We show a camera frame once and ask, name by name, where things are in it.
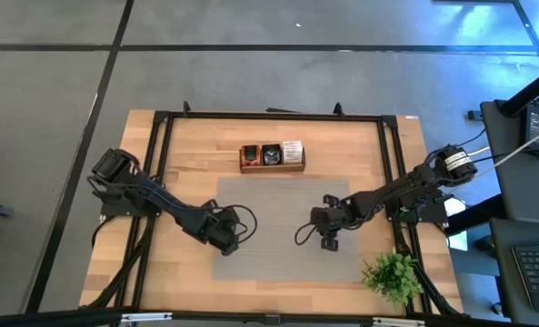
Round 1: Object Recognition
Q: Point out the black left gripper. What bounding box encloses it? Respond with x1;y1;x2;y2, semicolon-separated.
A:
195;198;242;257

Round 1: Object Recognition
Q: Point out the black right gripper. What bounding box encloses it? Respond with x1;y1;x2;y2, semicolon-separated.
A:
309;193;356;253

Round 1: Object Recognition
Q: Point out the white Tazo tea packet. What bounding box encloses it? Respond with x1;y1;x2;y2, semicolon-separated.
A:
281;140;304;164

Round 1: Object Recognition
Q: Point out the black blackcurrant tea packet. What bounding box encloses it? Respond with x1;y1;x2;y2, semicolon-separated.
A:
262;144;283;166

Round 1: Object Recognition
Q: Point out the wooden tea organizer box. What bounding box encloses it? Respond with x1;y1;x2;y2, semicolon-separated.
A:
239;141;306;174

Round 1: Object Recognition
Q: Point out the grey woven placemat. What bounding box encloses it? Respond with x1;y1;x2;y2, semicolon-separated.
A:
212;176;362;282

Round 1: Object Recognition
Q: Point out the green artificial plant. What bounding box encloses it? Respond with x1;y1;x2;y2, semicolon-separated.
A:
359;252;425;310

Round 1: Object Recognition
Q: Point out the dark grey desk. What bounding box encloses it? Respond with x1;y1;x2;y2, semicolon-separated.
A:
480;100;539;214
489;217;539;327

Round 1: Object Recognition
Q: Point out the black keyboard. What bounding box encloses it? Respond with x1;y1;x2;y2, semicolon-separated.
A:
512;244;539;318

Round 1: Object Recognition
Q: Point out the black metal beam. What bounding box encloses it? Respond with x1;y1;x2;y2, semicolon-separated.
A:
497;62;539;118

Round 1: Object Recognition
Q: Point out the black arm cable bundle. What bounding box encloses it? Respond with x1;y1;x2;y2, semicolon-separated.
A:
394;222;461;317
86;216;156;310

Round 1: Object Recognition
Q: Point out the silver metal bracket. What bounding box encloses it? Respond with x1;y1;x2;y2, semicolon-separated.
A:
372;317;427;327
121;312;173;323

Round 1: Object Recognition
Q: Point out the black aluminium table frame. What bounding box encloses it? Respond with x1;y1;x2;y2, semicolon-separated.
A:
80;100;465;319

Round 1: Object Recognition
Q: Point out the black power cable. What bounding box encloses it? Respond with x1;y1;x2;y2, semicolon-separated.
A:
457;128;500;167

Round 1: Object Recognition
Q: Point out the white cable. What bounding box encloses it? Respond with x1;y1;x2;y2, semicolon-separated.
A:
466;122;539;183

